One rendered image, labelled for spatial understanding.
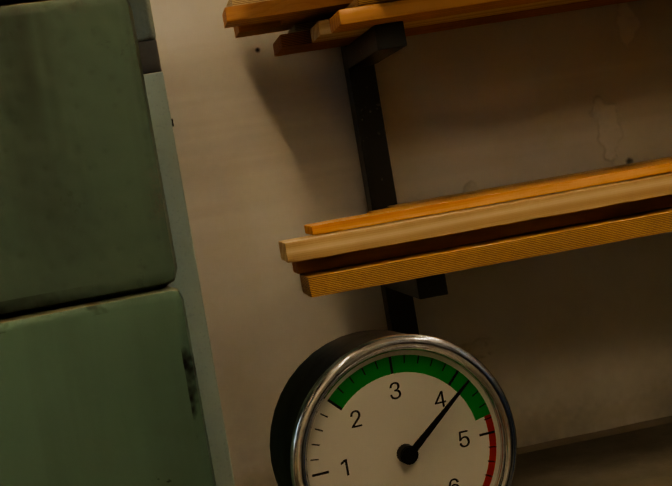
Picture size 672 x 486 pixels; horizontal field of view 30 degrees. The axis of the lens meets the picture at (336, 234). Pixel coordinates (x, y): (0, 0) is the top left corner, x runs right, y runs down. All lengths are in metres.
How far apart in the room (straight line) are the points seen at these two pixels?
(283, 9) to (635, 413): 1.32
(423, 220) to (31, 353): 2.08
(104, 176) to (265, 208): 2.50
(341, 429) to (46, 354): 0.10
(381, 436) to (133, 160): 0.11
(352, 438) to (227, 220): 2.54
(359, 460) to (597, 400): 2.76
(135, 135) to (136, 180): 0.01
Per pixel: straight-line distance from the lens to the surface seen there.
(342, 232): 2.41
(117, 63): 0.38
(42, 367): 0.37
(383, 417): 0.33
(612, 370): 3.09
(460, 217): 2.44
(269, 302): 2.88
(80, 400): 0.38
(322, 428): 0.33
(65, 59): 0.38
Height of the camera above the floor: 0.74
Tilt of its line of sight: 3 degrees down
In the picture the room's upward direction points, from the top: 10 degrees counter-clockwise
